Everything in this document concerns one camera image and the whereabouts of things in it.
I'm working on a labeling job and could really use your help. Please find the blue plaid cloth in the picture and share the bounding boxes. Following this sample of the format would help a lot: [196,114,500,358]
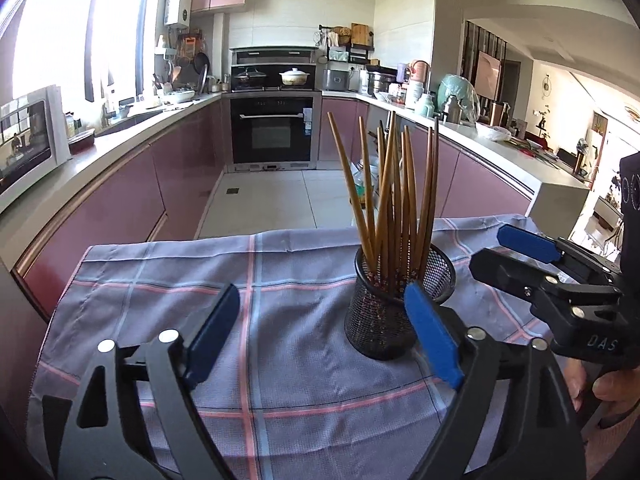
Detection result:
[27,215,556,480]

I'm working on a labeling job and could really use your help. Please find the oil bottle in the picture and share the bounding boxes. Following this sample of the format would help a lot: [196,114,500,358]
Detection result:
[349,160,377,208]

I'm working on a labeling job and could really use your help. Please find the black built-in oven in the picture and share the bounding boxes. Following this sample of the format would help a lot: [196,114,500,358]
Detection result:
[229,95,322,168]

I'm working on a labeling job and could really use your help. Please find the black mesh pen holder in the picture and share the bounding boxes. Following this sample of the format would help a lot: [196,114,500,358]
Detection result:
[344,242,456,361]

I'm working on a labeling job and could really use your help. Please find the black wall rack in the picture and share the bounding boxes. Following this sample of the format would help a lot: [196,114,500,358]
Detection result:
[320,24,375,65]

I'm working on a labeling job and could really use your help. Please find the person's right hand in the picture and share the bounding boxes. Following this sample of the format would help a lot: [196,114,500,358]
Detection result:
[567,360,640,416]

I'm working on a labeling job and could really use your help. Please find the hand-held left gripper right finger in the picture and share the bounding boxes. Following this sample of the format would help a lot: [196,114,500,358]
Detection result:
[403,282,588,480]

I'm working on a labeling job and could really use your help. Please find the steel kitchen faucet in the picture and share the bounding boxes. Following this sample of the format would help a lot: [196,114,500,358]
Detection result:
[102,72,118,126]

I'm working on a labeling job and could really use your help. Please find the white water heater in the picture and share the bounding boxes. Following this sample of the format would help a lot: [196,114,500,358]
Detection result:
[165,0,194,27]

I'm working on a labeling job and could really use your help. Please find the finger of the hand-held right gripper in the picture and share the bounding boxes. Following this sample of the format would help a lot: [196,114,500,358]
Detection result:
[470,249,588,321]
[497,225,621,286]

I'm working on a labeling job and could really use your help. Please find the green fan in plastic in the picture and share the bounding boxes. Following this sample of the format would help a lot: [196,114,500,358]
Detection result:
[437,74,481,123]

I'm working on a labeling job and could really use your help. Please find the pink base cabinets long run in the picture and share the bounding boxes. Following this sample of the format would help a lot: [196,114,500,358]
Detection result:
[15,97,231,306]

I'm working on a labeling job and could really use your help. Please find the pink base cabinets peninsula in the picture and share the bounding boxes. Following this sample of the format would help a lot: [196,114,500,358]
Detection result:
[320,97,536,221]

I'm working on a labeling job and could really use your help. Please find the red bowl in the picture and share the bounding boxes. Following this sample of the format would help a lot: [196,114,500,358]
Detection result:
[67,129,97,155]

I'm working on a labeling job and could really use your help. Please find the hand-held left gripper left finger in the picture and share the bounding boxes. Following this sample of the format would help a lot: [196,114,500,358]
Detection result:
[42,284,242,480]

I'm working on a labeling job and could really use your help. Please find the white bowl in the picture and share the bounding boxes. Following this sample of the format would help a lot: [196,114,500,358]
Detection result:
[475,121,512,142]

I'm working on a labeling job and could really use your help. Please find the white casserole pot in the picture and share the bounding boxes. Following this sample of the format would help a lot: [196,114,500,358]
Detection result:
[279,67,312,86]

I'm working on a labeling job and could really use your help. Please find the steel pot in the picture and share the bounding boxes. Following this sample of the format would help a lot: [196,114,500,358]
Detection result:
[367,71,398,98]

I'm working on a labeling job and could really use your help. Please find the white microwave oven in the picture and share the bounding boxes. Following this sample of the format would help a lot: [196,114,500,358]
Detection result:
[0,85,71,211]

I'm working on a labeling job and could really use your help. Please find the black wok with lid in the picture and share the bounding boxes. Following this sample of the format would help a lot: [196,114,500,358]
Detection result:
[234,66,268,86]

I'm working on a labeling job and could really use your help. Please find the bundle of wooden chopsticks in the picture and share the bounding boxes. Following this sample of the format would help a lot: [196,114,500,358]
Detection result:
[327,110,441,291]

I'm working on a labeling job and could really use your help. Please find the steel range hood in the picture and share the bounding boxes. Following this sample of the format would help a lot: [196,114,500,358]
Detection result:
[230,47,321,67]

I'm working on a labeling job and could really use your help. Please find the large kitchen window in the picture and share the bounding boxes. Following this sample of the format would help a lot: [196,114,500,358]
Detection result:
[10,0,161,106]

